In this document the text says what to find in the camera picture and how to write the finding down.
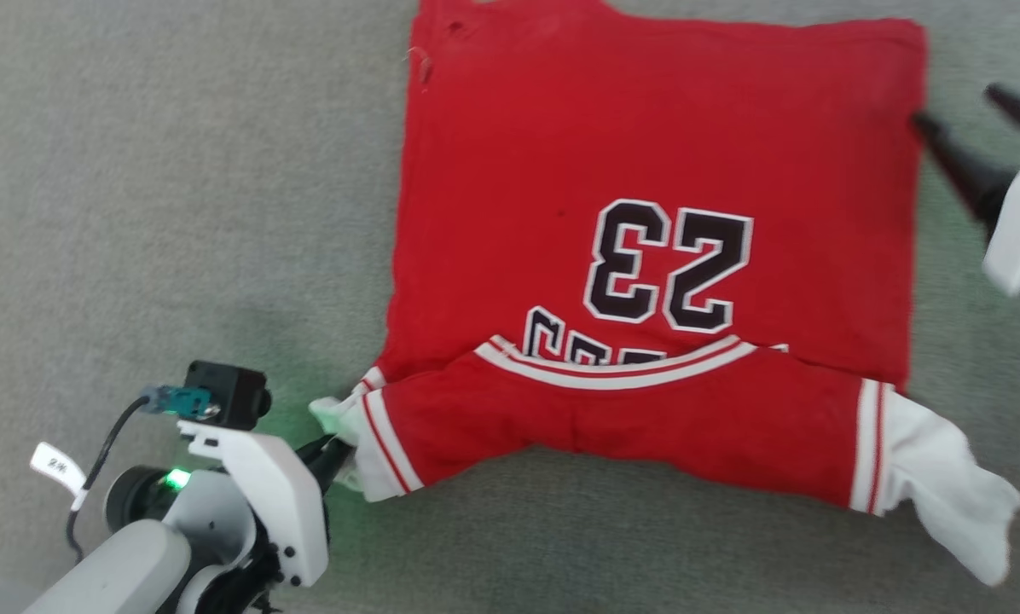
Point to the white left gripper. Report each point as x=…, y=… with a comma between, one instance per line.
x=271, y=495

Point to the red basketball jersey number 23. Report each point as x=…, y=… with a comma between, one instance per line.
x=646, y=128

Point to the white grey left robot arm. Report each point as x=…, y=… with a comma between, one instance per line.
x=109, y=571

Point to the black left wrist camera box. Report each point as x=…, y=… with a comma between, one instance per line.
x=228, y=394

